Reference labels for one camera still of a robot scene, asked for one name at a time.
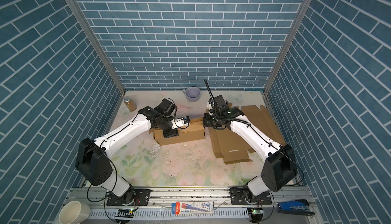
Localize brown cardboard box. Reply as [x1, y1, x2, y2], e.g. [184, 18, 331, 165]
[205, 102, 286, 165]
[153, 118, 205, 146]

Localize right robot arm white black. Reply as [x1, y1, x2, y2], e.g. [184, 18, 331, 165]
[203, 105, 298, 199]

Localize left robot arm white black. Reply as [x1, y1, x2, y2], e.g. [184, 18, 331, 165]
[75, 98, 190, 205]

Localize glass spice jar silver lid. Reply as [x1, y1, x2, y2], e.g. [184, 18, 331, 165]
[123, 96, 137, 112]

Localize lavender ceramic mug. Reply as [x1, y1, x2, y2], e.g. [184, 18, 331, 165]
[182, 87, 201, 102]

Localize blue red white packet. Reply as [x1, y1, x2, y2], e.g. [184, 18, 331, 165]
[171, 201, 214, 215]

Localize blue black stapler tool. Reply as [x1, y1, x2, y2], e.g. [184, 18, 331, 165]
[277, 199, 315, 216]

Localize white ceramic bowl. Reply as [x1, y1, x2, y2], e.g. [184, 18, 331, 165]
[59, 201, 91, 224]

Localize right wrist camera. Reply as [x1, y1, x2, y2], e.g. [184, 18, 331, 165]
[208, 95, 230, 114]

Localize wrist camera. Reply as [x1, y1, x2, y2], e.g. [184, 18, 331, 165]
[208, 95, 230, 114]
[172, 116, 190, 129]

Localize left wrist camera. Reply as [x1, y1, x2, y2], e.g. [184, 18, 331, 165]
[172, 116, 190, 129]

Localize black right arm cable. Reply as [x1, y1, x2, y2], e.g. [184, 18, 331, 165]
[204, 78, 306, 222]

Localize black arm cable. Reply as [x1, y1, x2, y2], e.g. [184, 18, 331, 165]
[204, 78, 306, 222]
[86, 97, 191, 223]

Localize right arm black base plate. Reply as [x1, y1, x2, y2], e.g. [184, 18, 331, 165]
[228, 187, 272, 205]

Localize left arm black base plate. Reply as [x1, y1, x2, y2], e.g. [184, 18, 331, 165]
[107, 189, 151, 207]

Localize aluminium front rail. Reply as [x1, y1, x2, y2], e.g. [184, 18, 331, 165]
[65, 186, 323, 224]

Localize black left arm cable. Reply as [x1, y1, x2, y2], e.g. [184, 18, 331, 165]
[86, 97, 191, 223]

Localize aluminium corner post right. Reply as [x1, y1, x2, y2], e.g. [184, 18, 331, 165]
[263, 0, 312, 94]

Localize aluminium corner post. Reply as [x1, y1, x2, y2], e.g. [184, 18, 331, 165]
[263, 0, 312, 94]
[65, 0, 126, 95]

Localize aluminium corner post left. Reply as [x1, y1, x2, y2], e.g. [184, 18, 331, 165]
[65, 0, 126, 95]

